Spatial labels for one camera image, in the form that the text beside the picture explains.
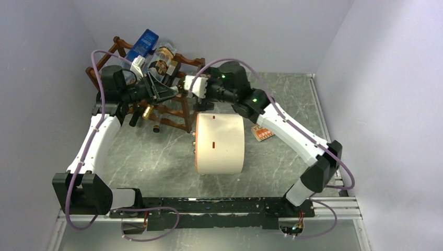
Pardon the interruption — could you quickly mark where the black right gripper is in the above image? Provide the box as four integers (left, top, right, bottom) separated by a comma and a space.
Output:
192, 65, 237, 111

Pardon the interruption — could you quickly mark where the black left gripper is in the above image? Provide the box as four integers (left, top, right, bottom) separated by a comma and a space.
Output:
121, 71, 178, 106

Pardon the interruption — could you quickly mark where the clear glass liquor bottle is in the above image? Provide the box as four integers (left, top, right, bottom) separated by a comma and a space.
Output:
147, 41, 177, 83

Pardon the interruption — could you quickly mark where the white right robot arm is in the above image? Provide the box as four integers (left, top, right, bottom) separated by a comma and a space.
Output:
185, 58, 343, 216

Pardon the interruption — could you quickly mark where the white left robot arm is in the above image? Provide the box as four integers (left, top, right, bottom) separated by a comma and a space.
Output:
52, 65, 178, 218

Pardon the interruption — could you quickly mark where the dark bottle white label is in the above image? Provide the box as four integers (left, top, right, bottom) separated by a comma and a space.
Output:
162, 61, 181, 87

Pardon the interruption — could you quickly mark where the gold capped bottle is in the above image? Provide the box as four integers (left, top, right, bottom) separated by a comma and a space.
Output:
142, 105, 155, 120

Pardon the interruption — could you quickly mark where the black capped bottle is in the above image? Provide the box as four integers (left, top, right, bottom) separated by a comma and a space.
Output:
129, 105, 144, 127

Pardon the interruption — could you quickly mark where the brown wooden wine rack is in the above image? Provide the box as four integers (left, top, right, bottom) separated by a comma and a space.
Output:
86, 36, 197, 133

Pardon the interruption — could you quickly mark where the blue boxed bottle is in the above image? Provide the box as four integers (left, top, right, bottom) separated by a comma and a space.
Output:
124, 29, 159, 62

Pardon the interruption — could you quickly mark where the white cylindrical container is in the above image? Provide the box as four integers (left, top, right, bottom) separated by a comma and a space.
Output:
194, 113, 245, 175

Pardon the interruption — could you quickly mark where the orange patterned small card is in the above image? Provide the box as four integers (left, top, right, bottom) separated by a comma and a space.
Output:
251, 124, 274, 142

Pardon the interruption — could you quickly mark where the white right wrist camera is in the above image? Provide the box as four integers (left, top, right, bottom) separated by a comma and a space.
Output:
183, 75, 208, 99

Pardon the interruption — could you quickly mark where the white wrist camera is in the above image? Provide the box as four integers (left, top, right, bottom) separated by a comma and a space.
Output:
183, 75, 208, 99
130, 55, 146, 78

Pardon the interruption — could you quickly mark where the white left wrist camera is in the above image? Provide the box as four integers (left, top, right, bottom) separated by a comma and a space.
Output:
130, 55, 146, 78

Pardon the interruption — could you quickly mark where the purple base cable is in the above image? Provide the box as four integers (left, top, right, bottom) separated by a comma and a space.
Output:
120, 206, 181, 243

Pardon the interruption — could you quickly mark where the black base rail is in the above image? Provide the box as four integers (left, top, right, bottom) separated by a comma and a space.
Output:
109, 197, 315, 231

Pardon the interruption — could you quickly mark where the aluminium frame rail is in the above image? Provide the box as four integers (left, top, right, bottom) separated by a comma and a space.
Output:
46, 169, 363, 251

